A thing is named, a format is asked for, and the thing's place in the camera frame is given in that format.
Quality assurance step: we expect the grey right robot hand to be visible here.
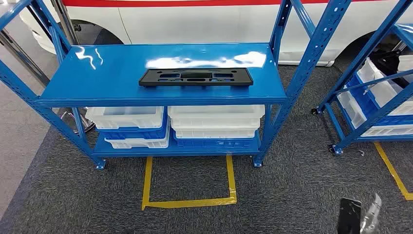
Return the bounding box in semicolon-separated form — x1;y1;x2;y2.
360;193;383;234

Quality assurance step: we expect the black plastic plate part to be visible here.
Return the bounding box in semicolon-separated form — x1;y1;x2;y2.
138;68;254;87

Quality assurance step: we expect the blue wheeled shelf rack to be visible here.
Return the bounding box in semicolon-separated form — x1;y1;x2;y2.
311;0;413;156

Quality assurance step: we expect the blue metal shelf rack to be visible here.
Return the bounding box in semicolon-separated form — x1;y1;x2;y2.
0;0;352;171

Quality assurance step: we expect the white car red stripe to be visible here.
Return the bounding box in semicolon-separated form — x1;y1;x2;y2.
19;0;413;67

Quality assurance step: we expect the chrome wheeled base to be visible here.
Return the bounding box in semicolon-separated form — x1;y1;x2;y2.
60;108;96;134

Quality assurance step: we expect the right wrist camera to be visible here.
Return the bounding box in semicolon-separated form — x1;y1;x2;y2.
337;197;362;234

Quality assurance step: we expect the black frame part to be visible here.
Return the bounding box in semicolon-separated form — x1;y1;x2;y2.
369;34;409;88

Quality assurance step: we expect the chrome post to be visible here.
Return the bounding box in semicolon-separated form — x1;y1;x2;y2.
51;0;80;46

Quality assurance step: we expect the dark metal rail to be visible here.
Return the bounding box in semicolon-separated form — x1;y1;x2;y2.
0;29;51;87

